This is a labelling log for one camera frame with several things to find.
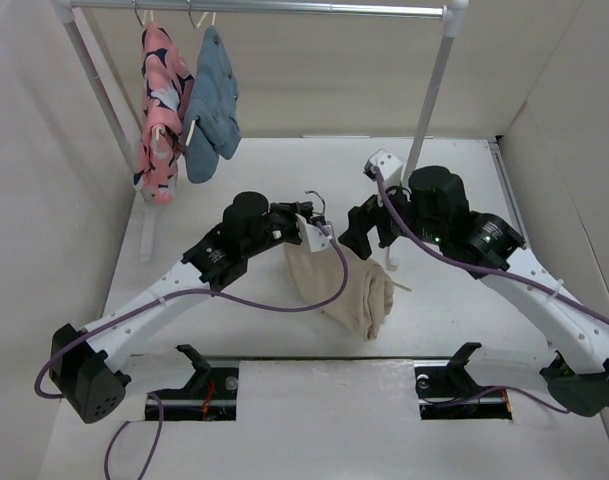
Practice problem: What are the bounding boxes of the beige trousers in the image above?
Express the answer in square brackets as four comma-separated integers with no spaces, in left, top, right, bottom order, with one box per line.
[283,244,395,341]

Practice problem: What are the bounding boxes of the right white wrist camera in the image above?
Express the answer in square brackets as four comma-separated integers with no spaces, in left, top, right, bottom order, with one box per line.
[364,149,404,188]

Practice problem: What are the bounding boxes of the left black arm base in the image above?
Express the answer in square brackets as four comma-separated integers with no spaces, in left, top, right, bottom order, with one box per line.
[153,344,240,422]

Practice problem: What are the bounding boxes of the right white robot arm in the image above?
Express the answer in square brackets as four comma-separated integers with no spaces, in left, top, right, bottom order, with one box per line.
[339,164,609,417]

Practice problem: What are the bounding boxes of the wooden hanger under denim shorts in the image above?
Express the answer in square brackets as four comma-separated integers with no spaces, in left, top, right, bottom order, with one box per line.
[185,0,216,147]

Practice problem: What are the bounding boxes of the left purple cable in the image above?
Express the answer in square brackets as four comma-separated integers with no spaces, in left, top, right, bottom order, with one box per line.
[34,224,351,480]

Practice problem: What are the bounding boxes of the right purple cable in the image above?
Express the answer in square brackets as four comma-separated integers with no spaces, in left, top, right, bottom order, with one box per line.
[376,167,609,414]

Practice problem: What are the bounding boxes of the metal clothes rack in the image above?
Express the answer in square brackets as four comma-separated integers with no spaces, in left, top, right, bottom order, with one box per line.
[52,1,468,259]

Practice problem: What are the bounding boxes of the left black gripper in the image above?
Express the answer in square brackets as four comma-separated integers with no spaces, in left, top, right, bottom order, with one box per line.
[243,201,314,259]

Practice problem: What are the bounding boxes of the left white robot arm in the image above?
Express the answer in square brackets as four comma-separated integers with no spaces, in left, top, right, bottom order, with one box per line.
[48,191,326,424]

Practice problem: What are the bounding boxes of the wooden hanger under pink shorts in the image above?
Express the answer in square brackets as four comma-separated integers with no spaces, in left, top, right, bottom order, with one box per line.
[133,1,159,144]

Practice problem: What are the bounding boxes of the blue denim shorts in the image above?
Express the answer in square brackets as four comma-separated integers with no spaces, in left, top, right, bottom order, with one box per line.
[184,26,241,184]

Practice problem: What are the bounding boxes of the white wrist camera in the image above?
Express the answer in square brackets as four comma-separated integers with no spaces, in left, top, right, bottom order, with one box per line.
[295,214,335,253]
[364,149,404,188]

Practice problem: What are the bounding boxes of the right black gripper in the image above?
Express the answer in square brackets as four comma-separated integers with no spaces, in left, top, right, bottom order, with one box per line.
[338,173,446,258]

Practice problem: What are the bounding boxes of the purple cable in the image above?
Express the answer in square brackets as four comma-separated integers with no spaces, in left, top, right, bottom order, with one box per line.
[34,224,351,480]
[376,167,609,414]

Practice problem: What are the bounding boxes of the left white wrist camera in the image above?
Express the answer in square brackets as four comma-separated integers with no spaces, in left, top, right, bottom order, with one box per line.
[295,214,335,253]

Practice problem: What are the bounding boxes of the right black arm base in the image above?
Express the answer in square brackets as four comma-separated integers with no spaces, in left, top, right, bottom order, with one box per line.
[414,342,512,421]

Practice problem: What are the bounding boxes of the pink floral shorts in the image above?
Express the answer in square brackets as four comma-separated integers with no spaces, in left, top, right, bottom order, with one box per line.
[133,21,194,205]

